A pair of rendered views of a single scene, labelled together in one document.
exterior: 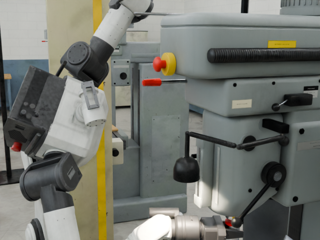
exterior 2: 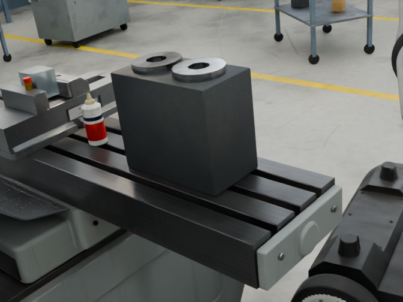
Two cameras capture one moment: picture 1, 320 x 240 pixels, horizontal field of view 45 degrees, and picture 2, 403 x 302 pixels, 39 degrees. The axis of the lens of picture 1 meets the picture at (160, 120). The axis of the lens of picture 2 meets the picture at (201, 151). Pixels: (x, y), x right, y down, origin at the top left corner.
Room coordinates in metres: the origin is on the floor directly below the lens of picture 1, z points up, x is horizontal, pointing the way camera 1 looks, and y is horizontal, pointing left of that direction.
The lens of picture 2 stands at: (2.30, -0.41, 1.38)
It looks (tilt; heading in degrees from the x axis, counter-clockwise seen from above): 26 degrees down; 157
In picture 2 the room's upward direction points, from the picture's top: 7 degrees counter-clockwise
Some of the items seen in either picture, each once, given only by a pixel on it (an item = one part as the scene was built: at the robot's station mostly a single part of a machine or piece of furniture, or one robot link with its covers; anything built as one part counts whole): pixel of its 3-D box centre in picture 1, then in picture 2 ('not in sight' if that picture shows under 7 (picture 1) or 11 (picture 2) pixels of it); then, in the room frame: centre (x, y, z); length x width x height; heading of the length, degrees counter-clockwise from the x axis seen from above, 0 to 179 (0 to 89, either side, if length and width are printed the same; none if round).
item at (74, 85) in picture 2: not in sight; (61, 82); (1.03, -0.20, 0.99); 0.12 x 0.06 x 0.04; 25
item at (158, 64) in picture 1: (160, 64); not in sight; (1.01, 0.00, 1.76); 0.04 x 0.03 x 0.04; 23
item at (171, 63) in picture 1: (168, 64); not in sight; (1.02, -0.02, 1.76); 0.06 x 0.02 x 0.06; 23
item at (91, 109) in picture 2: not in sight; (93, 118); (1.21, -0.19, 0.96); 0.04 x 0.04 x 0.11
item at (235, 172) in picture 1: (237, 159); not in sight; (1.11, -0.24, 1.47); 0.21 x 0.19 x 0.32; 23
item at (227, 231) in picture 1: (234, 235); not in sight; (1.08, -0.23, 1.24); 0.06 x 0.02 x 0.03; 92
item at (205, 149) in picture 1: (204, 171); not in sight; (1.07, -0.13, 1.45); 0.04 x 0.04 x 0.21; 23
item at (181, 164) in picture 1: (186, 167); not in sight; (1.00, -0.07, 1.48); 0.07 x 0.07 x 0.06
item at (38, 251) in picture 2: not in sight; (78, 188); (1.11, -0.23, 0.76); 0.50 x 0.35 x 0.12; 113
